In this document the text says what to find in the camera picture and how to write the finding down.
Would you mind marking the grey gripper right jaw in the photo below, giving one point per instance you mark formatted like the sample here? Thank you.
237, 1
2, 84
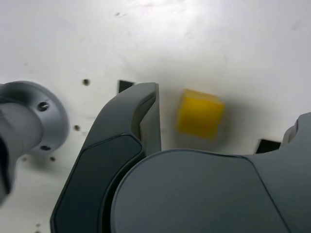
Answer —
194, 194

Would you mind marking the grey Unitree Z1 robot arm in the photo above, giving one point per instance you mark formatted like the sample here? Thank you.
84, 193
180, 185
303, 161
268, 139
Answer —
24, 121

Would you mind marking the black tape strip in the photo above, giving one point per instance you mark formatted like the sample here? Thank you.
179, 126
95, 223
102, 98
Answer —
124, 85

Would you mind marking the yellow cube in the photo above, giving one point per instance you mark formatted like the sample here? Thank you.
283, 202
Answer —
199, 116

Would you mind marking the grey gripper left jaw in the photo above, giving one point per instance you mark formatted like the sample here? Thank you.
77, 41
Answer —
107, 150

